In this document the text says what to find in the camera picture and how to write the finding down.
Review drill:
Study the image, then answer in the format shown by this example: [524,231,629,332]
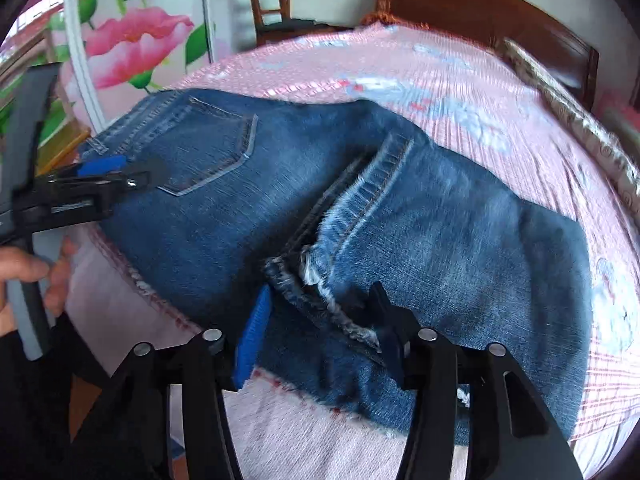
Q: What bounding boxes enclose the blue denim jeans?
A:
[80,89,591,434]

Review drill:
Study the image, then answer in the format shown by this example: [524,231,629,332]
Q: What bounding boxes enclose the person's left hand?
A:
[1,237,77,336]

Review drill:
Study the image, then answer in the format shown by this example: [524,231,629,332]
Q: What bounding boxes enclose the floral sliding wardrobe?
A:
[1,0,215,132]

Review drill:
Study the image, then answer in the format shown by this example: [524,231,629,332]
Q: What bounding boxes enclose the wooden chair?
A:
[250,0,349,47]

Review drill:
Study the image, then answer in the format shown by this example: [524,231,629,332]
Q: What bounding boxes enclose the dark cloth on chair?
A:
[264,18,345,32]

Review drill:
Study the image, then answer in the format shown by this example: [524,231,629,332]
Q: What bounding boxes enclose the floral patterned quilt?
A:
[497,38,639,223]

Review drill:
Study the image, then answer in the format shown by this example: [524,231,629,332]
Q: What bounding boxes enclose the pink checkered bed sheet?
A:
[64,24,640,480]

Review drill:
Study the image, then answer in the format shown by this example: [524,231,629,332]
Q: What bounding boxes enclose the dark wooden headboard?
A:
[375,0,599,110]

